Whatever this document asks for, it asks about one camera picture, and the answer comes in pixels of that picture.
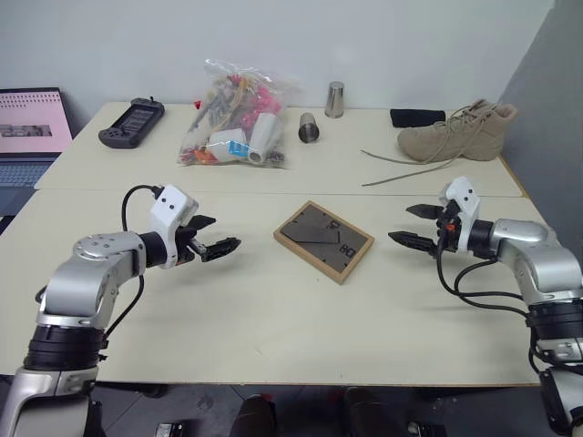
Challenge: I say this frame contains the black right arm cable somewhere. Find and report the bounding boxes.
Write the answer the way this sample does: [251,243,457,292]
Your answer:
[435,236,543,365]

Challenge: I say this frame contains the laptop with pink screen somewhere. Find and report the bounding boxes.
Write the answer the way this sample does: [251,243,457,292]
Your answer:
[0,87,75,218]

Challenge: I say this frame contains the wooden picture frame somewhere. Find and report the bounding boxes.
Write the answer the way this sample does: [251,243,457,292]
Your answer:
[272,200,375,286]

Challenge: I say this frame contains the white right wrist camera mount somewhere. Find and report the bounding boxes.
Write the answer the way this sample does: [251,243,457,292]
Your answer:
[437,176,482,252]

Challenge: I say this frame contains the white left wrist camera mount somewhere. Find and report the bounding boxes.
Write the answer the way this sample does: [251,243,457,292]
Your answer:
[148,184,200,269]

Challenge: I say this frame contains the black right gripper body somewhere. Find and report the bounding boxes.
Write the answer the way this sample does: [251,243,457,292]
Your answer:
[435,200,462,253]

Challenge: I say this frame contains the dark rounded shape under table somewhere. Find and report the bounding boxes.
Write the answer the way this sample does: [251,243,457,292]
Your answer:
[230,393,279,437]

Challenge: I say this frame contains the tan lace-up boot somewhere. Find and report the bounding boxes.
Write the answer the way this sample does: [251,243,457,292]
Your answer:
[358,98,519,188]

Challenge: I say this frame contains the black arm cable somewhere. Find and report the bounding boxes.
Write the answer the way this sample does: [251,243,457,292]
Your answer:
[103,184,165,342]
[435,236,543,365]

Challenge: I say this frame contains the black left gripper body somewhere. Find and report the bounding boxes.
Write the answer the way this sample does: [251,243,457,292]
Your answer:
[175,224,210,266]

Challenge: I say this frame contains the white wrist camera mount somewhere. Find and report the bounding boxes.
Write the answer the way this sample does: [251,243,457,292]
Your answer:
[437,176,482,252]
[148,184,200,269]

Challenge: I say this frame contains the upright steel cup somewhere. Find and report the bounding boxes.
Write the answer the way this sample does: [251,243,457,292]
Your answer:
[323,81,346,119]

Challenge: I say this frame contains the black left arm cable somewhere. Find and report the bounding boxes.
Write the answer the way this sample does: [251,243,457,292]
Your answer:
[103,184,165,342]

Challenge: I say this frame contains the black cloth pouch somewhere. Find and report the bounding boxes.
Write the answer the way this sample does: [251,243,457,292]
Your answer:
[389,108,446,129]

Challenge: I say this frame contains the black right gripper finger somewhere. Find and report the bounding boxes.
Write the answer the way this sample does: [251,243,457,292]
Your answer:
[387,231,441,259]
[405,204,444,220]

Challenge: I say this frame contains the lying dark steel cup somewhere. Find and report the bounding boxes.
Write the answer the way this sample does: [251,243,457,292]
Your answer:
[298,112,321,144]

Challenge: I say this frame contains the black handheld game controller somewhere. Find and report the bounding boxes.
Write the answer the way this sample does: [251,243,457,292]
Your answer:
[97,96,166,149]

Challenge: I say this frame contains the clear plastic bag of items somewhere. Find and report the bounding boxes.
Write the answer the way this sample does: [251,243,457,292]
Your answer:
[176,57,305,172]

